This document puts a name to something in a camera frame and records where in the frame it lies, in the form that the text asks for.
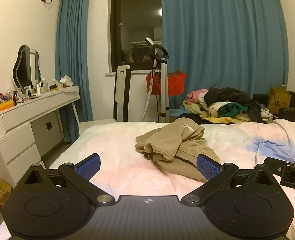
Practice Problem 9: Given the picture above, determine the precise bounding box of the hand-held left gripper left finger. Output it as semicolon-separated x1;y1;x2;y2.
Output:
20;153;114;207

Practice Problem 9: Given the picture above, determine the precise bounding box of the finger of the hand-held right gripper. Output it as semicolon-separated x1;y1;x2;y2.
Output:
264;157;295;181

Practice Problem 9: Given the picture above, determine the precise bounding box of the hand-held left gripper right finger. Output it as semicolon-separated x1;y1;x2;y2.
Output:
181;154;282;207

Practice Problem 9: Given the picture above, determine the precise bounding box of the beige printed t-shirt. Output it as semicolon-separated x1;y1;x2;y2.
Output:
135;117;222;183

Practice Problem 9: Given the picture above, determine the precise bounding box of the pile of assorted clothes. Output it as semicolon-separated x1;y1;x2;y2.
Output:
253;90;295;124

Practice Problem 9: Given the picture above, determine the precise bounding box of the bed with pastel duvet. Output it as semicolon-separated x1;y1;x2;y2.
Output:
0;119;295;240

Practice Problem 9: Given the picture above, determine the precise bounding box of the brown paper bag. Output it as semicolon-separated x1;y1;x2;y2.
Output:
268;84;292;114

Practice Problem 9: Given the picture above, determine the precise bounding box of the white vanity table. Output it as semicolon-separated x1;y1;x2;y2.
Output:
0;85;80;188

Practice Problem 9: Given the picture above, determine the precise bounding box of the white tissue pack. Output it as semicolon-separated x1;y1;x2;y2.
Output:
60;75;74;88

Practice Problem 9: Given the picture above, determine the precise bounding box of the red fuzzy garment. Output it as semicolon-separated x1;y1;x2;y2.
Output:
145;70;187;97

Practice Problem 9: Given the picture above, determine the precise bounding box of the group of cosmetic bottles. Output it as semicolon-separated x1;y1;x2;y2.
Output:
12;77;58;103

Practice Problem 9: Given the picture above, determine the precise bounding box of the garment steamer stand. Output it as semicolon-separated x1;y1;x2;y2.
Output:
142;37;170;124

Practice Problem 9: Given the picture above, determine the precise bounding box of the orange box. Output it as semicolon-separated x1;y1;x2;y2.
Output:
0;99;14;117

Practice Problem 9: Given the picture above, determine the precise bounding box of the narrow blue curtain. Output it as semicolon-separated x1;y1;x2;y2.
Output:
54;0;93;143

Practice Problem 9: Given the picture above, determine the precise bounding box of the wavy black-framed mirror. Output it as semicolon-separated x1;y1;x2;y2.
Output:
12;45;42;91

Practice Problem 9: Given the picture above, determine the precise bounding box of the wide blue curtain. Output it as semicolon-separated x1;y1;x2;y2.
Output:
160;0;288;112

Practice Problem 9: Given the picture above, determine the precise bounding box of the dark window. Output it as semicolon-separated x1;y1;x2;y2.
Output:
110;0;163;73

